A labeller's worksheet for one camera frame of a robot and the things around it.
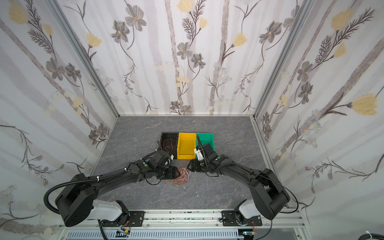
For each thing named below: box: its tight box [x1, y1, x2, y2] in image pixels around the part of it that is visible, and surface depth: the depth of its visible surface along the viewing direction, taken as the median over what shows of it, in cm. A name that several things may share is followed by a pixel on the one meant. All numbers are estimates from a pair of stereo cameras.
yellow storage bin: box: [177, 132, 197, 160], surface depth 98 cm
